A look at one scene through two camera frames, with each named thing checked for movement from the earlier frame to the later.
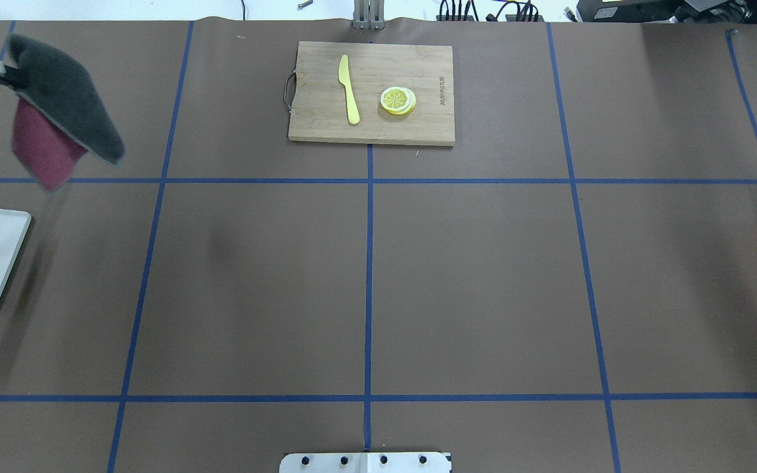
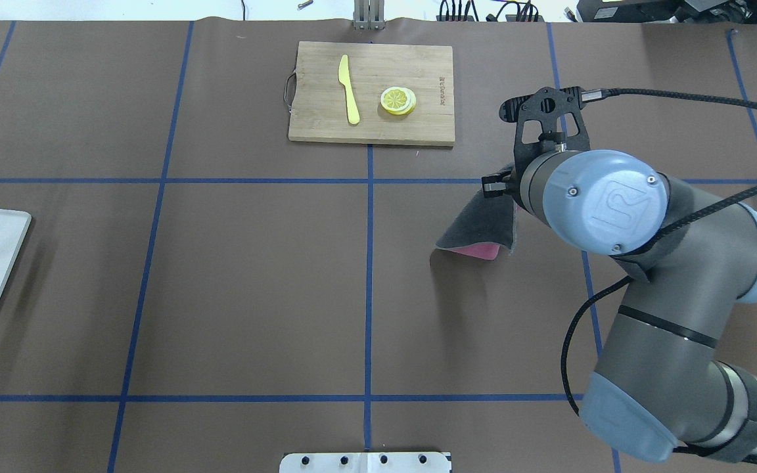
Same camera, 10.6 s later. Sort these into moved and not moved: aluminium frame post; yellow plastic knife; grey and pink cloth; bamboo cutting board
Moved: grey and pink cloth
Not moved: aluminium frame post; bamboo cutting board; yellow plastic knife
